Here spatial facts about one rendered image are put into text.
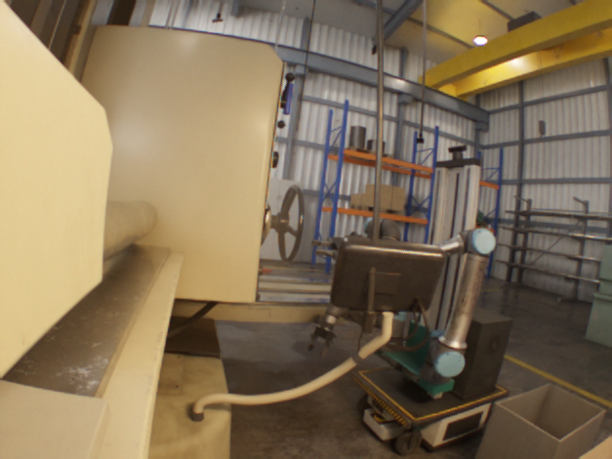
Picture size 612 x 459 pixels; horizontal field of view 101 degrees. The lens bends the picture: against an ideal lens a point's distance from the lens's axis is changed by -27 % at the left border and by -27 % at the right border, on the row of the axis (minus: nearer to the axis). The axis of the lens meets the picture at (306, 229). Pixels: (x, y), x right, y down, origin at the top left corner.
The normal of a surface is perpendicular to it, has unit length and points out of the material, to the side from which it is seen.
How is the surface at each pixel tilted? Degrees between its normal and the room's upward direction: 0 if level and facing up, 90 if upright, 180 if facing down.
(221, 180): 90
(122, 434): 0
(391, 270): 109
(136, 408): 0
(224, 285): 90
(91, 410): 0
